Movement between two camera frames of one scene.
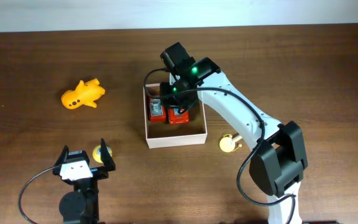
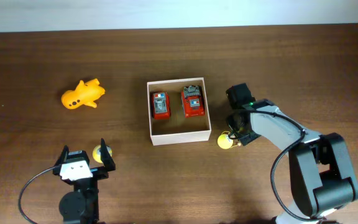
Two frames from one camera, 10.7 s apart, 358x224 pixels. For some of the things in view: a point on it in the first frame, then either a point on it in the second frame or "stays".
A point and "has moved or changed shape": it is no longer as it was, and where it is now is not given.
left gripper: x=109 y=163 stays
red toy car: x=157 y=111 has moved or changed shape
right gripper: x=168 y=101 → x=247 y=138
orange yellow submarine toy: x=84 y=94 stays
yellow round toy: x=97 y=155 stays
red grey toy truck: x=176 y=117 has moved or changed shape
